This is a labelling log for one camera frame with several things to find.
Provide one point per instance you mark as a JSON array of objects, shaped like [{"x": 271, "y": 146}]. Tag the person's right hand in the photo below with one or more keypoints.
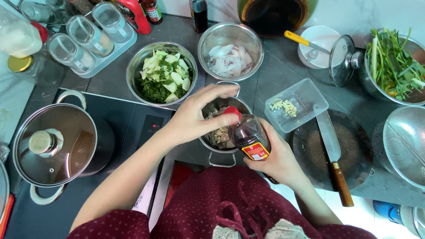
[{"x": 282, "y": 159}]

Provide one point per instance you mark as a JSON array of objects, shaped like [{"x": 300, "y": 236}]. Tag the person's left hand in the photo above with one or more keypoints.
[{"x": 189, "y": 122}]

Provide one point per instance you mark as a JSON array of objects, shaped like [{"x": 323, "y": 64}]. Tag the dark sauce bottle red label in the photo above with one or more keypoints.
[{"x": 247, "y": 136}]

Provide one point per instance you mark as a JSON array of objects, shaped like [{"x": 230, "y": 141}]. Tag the red bottle cap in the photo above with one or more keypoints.
[{"x": 232, "y": 112}]

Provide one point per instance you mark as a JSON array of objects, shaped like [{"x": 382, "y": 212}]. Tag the meat pieces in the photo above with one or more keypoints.
[{"x": 220, "y": 137}]

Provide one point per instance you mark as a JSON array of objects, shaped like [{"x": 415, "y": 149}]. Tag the chopped greens and pale fruit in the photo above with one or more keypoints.
[{"x": 162, "y": 79}]

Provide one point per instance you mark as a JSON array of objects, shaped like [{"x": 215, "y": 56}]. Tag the minced garlic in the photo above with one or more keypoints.
[{"x": 285, "y": 107}]

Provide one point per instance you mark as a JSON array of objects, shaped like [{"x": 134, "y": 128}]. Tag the black induction cooktop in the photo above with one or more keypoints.
[{"x": 132, "y": 119}]

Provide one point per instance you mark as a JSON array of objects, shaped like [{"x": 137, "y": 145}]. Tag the clear plastic container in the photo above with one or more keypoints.
[{"x": 305, "y": 96}]

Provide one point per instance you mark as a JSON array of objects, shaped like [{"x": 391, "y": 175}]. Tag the round dark cutting board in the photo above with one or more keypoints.
[{"x": 352, "y": 149}]

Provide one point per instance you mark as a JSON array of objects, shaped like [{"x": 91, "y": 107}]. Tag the sliced squid pieces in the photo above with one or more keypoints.
[{"x": 229, "y": 61}]

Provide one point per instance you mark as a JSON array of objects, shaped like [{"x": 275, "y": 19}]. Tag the steel bowl with chopped vegetables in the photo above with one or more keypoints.
[{"x": 134, "y": 69}]

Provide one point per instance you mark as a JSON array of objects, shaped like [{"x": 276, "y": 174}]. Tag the maroon dotted dress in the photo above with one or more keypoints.
[{"x": 212, "y": 202}]

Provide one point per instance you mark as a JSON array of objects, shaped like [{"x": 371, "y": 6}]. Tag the large steel pot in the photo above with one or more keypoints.
[{"x": 103, "y": 142}]

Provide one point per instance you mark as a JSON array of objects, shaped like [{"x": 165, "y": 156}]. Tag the steel bowl with squid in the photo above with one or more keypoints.
[{"x": 232, "y": 33}]

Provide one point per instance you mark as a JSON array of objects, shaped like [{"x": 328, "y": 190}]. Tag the pale spice jar tray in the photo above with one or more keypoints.
[{"x": 113, "y": 54}]

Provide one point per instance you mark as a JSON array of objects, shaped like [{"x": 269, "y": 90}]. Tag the dark glass bottle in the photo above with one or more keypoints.
[{"x": 199, "y": 15}]

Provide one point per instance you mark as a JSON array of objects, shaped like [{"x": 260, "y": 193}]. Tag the steel colander bowl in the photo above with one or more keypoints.
[{"x": 368, "y": 83}]

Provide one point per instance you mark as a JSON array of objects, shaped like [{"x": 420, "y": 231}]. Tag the steel-rimmed glass lid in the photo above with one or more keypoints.
[{"x": 342, "y": 59}]

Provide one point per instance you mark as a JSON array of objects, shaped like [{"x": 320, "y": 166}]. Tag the chili sauce bottle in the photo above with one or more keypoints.
[{"x": 152, "y": 11}]

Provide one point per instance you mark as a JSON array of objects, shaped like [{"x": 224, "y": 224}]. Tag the blue and steel container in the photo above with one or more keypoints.
[{"x": 388, "y": 210}]

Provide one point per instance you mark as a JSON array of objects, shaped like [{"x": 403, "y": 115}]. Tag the red plastic bottle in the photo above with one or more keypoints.
[{"x": 134, "y": 15}]

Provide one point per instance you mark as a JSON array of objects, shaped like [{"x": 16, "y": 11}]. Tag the steel mesh strainer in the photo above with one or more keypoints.
[{"x": 405, "y": 139}]

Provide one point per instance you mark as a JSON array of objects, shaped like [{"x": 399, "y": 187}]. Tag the glass pot lid with knob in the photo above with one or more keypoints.
[{"x": 66, "y": 149}]

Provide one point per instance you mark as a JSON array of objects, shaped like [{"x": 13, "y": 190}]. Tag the white bowl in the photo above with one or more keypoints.
[{"x": 320, "y": 38}]

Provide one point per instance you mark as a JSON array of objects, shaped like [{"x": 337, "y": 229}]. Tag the clear spice jar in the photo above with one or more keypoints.
[
  {"x": 68, "y": 53},
  {"x": 88, "y": 35},
  {"x": 111, "y": 20}
]

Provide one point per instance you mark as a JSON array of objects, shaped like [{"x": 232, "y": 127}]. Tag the green pot with dark liquid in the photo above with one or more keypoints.
[{"x": 275, "y": 16}]

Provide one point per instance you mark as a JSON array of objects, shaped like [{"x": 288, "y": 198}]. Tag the green leafy stalks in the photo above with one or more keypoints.
[{"x": 395, "y": 66}]

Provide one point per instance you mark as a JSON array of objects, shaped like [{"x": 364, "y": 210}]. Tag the glass jar with gold lid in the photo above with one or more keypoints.
[{"x": 20, "y": 63}]

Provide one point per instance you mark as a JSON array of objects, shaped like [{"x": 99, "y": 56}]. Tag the empty glass jar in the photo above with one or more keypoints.
[{"x": 35, "y": 10}]

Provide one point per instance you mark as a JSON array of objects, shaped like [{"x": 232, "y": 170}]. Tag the plastic jar with red lid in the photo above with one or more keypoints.
[{"x": 16, "y": 36}]

